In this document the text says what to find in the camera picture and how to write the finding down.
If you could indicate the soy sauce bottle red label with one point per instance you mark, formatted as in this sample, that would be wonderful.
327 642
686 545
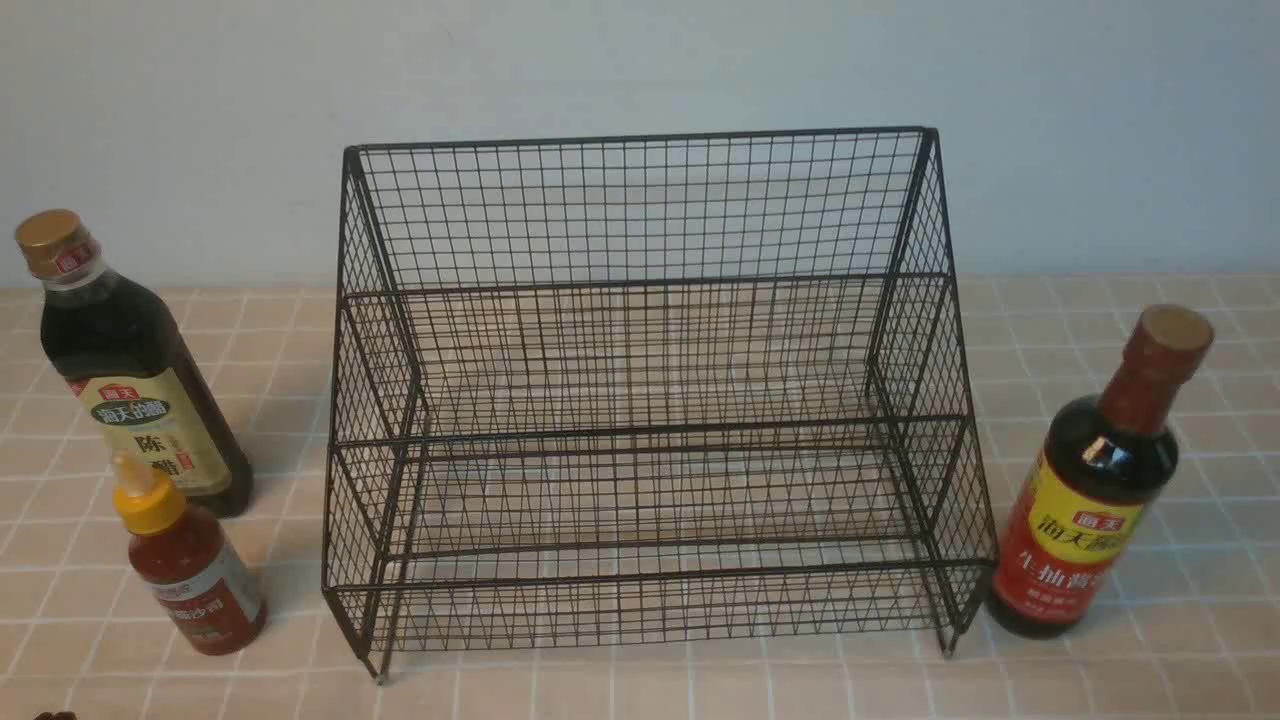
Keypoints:
1103 462

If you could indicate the dark vinegar bottle gold cap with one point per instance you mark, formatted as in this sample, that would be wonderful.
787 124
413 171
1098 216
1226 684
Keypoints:
119 348

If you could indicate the beige checkered tablecloth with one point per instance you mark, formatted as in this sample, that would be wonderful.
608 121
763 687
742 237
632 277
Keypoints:
1185 627

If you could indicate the black wire mesh shelf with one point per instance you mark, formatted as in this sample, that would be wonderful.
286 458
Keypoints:
649 389

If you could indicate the red ketchup bottle yellow cap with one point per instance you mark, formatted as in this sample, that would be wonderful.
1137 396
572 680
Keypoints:
187 563

